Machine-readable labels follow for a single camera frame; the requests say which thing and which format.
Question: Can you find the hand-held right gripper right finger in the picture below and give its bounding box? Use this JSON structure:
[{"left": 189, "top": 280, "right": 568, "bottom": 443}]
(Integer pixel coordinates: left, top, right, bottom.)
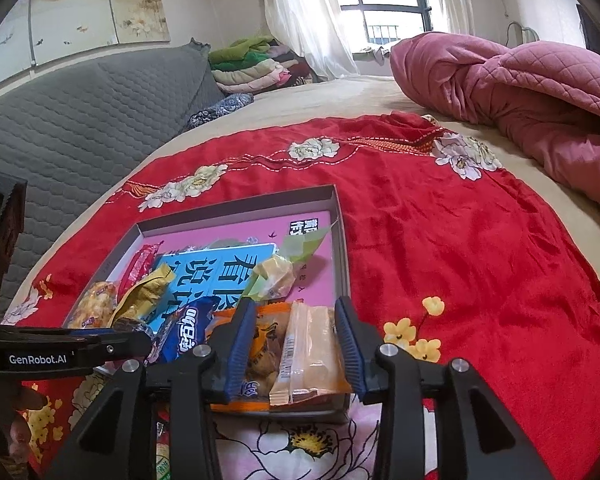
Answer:
[{"left": 334, "top": 296, "right": 556, "bottom": 480}]

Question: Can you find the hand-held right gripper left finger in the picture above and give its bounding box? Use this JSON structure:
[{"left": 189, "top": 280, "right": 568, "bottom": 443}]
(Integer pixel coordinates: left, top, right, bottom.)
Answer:
[{"left": 45, "top": 300, "right": 261, "bottom": 480}]

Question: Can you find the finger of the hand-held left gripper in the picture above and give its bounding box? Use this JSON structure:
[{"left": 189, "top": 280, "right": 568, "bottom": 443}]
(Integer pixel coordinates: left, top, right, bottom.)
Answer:
[{"left": 16, "top": 321, "right": 149, "bottom": 337}]

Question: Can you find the orange snack packet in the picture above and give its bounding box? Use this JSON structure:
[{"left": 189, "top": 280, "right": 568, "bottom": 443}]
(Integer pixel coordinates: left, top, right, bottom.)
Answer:
[{"left": 207, "top": 302, "right": 293, "bottom": 413}]

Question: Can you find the yellow translucent snack packet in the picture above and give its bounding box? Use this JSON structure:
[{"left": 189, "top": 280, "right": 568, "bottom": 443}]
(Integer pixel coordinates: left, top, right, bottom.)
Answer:
[{"left": 67, "top": 280, "right": 118, "bottom": 331}]

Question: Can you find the clear pastry packet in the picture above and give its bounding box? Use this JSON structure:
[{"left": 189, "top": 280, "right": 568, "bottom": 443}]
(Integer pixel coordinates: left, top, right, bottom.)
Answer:
[{"left": 269, "top": 301, "right": 353, "bottom": 406}]

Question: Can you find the gold snack packet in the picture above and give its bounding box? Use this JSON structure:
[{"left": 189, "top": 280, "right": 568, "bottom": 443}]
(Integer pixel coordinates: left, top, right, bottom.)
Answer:
[{"left": 111, "top": 262, "right": 175, "bottom": 323}]

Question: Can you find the blue cookie packet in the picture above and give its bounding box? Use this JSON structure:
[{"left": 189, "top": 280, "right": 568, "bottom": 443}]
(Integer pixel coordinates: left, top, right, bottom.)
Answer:
[{"left": 145, "top": 295, "right": 223, "bottom": 363}]

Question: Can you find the red sausage packet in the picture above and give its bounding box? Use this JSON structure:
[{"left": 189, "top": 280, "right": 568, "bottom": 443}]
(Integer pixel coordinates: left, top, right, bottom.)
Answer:
[{"left": 116, "top": 242, "right": 163, "bottom": 301}]

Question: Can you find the green candy packet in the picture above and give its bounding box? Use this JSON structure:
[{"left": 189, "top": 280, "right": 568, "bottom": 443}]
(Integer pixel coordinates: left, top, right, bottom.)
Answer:
[{"left": 242, "top": 220, "right": 338, "bottom": 306}]

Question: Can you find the pink shallow cardboard box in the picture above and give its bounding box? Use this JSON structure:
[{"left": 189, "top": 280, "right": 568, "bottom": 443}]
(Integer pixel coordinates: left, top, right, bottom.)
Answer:
[{"left": 62, "top": 185, "right": 353, "bottom": 423}]

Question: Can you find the person's left hand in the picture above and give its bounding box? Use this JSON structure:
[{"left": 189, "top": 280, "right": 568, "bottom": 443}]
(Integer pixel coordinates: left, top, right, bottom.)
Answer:
[{"left": 2, "top": 385, "right": 48, "bottom": 466}]

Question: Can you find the green white snack packet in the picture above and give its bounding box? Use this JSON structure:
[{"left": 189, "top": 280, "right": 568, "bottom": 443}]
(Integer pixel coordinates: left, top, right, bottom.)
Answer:
[{"left": 155, "top": 420, "right": 173, "bottom": 480}]

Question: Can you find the red floral cloth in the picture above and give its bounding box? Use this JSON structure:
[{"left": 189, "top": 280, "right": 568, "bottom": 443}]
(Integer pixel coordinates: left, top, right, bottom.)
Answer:
[{"left": 2, "top": 112, "right": 600, "bottom": 480}]

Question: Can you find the grey quilted headboard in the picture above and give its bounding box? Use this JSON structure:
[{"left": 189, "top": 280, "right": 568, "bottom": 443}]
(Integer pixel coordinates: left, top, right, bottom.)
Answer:
[{"left": 0, "top": 42, "right": 226, "bottom": 311}]

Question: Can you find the blue patterned cloth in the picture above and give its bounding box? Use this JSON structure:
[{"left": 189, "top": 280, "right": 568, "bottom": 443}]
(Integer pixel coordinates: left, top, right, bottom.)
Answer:
[{"left": 186, "top": 92, "right": 255, "bottom": 131}]

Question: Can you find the beige bed sheet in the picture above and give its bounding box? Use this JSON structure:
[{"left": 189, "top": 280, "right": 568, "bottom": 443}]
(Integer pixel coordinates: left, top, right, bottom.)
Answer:
[{"left": 70, "top": 74, "right": 600, "bottom": 281}]

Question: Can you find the pile of folded clothes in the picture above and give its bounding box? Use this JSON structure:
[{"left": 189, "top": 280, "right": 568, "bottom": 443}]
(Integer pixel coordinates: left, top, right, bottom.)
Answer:
[{"left": 209, "top": 35, "right": 313, "bottom": 96}]

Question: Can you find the pink quilted blanket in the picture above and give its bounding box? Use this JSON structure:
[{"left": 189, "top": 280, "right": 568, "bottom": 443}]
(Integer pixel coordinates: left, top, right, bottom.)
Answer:
[{"left": 390, "top": 31, "right": 600, "bottom": 208}]

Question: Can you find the white metal rack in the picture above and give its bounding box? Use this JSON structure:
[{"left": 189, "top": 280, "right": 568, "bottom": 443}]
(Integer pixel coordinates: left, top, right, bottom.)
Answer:
[{"left": 505, "top": 21, "right": 538, "bottom": 46}]

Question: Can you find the black television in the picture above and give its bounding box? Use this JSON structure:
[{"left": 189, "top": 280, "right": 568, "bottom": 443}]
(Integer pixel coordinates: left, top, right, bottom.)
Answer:
[{"left": 576, "top": 4, "right": 600, "bottom": 68}]

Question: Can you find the floral wall painting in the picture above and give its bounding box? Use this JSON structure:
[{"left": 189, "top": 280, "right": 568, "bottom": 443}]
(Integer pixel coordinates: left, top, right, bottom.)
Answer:
[{"left": 0, "top": 0, "right": 173, "bottom": 96}]

